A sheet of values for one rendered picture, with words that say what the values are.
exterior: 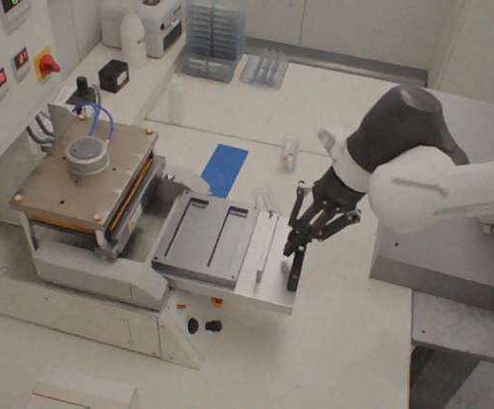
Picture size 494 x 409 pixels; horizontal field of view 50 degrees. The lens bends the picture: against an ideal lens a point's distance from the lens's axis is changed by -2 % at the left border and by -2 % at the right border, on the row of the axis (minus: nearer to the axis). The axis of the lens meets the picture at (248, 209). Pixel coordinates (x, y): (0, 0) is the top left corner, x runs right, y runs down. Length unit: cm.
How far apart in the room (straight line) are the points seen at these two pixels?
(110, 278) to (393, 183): 54
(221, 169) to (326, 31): 208
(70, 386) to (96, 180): 39
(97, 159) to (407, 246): 72
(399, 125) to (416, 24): 271
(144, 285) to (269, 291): 23
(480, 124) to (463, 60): 178
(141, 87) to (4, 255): 85
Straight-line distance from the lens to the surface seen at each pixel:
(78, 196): 99
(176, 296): 108
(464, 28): 303
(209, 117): 176
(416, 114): 77
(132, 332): 112
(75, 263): 103
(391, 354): 126
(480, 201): 69
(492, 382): 226
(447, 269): 132
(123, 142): 109
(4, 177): 113
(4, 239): 121
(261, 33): 359
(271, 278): 103
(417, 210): 71
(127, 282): 99
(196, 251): 103
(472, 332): 136
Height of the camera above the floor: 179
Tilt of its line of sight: 46 degrees down
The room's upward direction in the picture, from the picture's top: 6 degrees clockwise
